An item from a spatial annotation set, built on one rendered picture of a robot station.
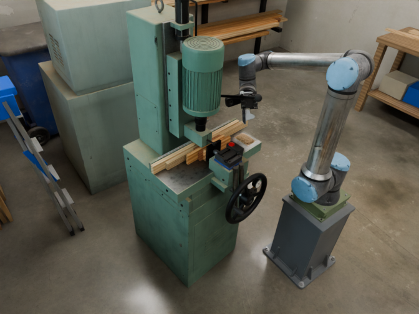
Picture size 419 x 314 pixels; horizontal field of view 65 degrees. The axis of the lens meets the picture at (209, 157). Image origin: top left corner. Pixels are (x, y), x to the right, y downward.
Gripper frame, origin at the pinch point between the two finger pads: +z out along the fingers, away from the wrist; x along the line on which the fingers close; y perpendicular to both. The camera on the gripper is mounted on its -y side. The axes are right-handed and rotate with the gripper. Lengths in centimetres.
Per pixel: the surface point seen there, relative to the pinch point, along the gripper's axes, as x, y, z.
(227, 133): 19.7, -10.5, -18.3
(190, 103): -8.5, -21.7, 8.5
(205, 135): 10.9, -18.7, 1.8
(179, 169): 23.5, -32.4, 11.1
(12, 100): -16, -113, 1
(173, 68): -22.8, -28.5, 1.1
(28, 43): -30, -166, -104
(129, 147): 22, -67, -14
